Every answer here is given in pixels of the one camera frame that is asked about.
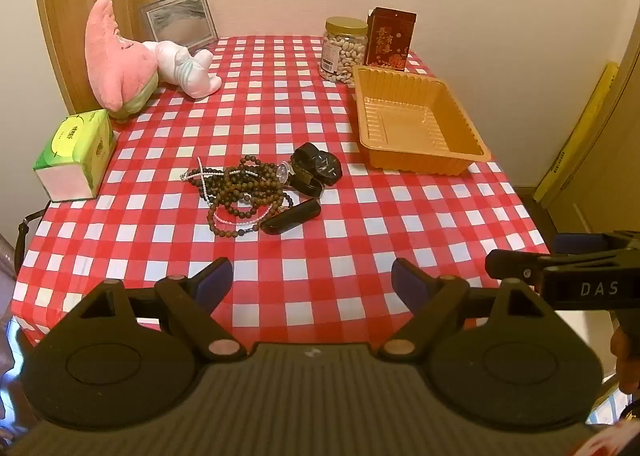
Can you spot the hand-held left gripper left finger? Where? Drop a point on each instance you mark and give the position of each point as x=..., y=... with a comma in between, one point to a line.
x=214, y=283

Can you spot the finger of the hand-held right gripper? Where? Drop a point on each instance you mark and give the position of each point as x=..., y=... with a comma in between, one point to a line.
x=580, y=243
x=510, y=266

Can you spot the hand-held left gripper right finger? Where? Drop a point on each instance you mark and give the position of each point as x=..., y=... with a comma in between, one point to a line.
x=411, y=283

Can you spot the small white bead strand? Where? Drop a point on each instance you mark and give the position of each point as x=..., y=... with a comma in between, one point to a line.
x=240, y=225

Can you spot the long dark wooden bead strand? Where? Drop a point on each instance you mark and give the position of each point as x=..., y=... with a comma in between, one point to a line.
x=235, y=198

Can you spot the black fitness band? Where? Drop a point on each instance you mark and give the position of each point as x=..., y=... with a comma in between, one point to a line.
x=292, y=217

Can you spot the black round-face watch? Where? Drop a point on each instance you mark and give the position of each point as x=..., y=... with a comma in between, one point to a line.
x=324, y=166

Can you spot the orange plastic tray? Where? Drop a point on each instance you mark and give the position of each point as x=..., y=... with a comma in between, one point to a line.
x=405, y=120

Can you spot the person's right hand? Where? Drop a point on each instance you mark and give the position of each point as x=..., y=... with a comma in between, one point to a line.
x=627, y=361

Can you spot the wooden door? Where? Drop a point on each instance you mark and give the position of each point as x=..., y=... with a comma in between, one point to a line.
x=615, y=175

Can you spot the red white checkered tablecloth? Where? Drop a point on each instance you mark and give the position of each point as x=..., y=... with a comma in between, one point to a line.
x=165, y=216

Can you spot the green tissue box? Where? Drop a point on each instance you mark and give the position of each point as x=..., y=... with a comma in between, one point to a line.
x=75, y=145

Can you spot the white plush toy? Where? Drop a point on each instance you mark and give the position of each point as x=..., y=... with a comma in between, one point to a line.
x=180, y=65

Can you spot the clear jar of nuts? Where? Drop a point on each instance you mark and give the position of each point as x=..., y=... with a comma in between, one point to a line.
x=344, y=53

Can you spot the pink star plush toy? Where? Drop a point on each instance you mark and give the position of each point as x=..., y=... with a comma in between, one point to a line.
x=112, y=65

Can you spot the dark red tin box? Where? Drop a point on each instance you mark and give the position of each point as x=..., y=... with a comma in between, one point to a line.
x=390, y=40

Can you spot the silver picture frame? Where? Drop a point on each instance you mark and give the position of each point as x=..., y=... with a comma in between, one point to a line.
x=180, y=18

